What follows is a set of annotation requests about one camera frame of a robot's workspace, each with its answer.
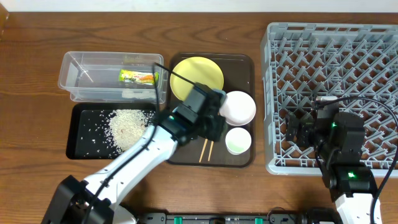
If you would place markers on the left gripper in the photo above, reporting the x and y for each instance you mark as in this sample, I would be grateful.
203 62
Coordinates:
216 125

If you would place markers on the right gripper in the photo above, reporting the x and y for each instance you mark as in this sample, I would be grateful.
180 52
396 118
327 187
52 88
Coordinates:
302 129

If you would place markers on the white green cup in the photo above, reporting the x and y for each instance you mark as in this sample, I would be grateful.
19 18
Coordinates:
238 141

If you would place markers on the white tissue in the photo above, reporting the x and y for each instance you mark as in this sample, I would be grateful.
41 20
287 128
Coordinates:
138 95

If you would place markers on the green snack wrapper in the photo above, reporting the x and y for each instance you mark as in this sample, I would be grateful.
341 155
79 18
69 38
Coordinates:
142 78

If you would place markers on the white rice pile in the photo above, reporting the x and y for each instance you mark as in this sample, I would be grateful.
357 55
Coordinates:
127 127

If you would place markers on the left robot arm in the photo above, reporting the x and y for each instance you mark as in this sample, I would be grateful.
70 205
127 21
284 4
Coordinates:
97 198

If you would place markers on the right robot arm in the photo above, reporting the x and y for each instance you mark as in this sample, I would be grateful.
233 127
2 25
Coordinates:
337 139

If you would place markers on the grey dishwasher rack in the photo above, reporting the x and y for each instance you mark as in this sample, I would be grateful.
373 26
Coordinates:
355 62

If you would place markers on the left wooden chopstick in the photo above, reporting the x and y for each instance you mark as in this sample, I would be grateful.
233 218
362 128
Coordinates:
203 150

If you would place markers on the wooden chopstick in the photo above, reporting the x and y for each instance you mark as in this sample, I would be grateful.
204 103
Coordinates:
211 150
203 150

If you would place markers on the right wooden chopstick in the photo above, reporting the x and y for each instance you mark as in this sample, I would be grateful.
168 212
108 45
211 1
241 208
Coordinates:
211 150

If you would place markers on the yellow plate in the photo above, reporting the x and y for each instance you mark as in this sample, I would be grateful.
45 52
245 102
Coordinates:
197 70

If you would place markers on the dark brown serving tray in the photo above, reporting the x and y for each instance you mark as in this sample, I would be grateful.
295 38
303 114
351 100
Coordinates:
238 71

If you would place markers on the black tray bin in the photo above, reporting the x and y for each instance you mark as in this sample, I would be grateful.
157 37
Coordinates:
75 123

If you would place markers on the clear plastic bin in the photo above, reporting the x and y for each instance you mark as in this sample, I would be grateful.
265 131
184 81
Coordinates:
94 76

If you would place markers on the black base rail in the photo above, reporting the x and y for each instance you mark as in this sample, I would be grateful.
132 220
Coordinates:
276 215

